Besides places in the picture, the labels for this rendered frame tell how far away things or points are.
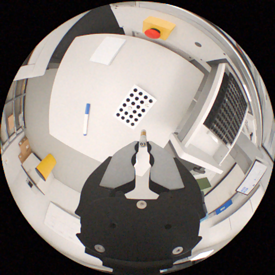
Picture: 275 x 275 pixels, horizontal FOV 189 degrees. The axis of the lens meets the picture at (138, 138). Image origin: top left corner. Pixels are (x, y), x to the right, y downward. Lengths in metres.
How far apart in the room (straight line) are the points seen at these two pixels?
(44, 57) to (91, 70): 0.33
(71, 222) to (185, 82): 3.39
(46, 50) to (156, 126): 0.66
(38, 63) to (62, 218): 3.28
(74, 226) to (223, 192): 4.50
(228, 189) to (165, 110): 3.24
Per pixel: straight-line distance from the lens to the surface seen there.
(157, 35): 0.26
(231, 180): 3.38
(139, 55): 0.36
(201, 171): 0.36
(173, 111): 0.36
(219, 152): 0.46
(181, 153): 0.23
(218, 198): 3.53
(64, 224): 3.28
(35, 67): 0.55
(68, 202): 3.36
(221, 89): 0.34
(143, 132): 0.16
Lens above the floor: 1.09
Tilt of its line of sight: 61 degrees down
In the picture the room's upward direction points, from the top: 177 degrees counter-clockwise
